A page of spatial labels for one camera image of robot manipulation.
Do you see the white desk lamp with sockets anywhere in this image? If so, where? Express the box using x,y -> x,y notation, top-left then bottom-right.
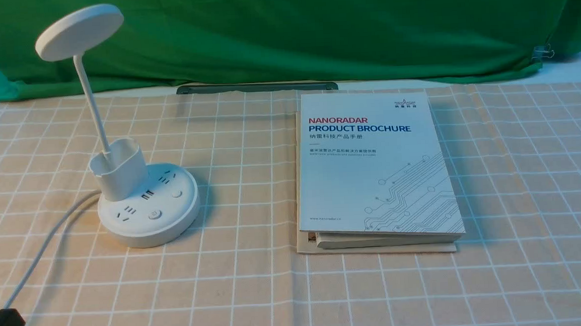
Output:
35,3 -> 200,249

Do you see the white product brochure book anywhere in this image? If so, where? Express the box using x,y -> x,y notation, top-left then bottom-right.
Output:
295,91 -> 466,255

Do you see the grey metal bar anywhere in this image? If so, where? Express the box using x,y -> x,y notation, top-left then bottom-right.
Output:
176,82 -> 339,95

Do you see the green backdrop cloth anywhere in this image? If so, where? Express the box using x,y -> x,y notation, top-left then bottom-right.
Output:
0,0 -> 581,103

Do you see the beige grid tablecloth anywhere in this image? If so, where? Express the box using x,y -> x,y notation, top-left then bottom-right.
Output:
13,80 -> 581,326

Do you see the metal binder clip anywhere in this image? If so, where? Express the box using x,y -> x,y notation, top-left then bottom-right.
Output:
531,44 -> 555,62

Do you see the white lamp power cable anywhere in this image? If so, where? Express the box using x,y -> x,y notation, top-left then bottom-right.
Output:
0,189 -> 108,310

